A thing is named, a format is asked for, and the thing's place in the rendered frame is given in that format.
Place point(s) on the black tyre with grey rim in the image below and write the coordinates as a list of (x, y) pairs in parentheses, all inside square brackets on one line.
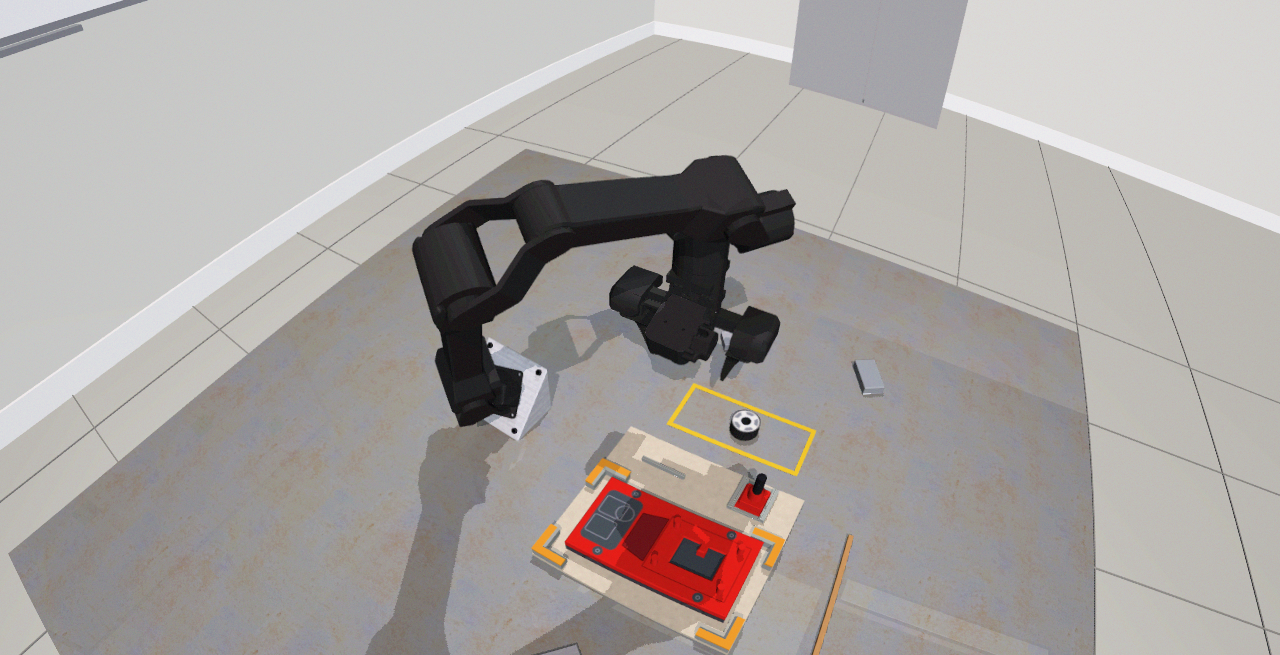
[(745, 425)]

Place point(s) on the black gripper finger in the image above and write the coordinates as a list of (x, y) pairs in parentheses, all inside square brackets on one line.
[(642, 321), (730, 362)]

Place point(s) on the red flat base plate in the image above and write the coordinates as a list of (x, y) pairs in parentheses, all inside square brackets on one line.
[(668, 550)]

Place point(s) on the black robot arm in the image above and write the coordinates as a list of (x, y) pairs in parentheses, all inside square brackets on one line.
[(704, 209)]

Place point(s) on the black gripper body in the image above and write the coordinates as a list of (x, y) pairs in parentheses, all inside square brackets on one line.
[(753, 333)]

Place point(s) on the yellow rectangular outline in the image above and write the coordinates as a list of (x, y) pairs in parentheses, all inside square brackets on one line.
[(681, 405)]

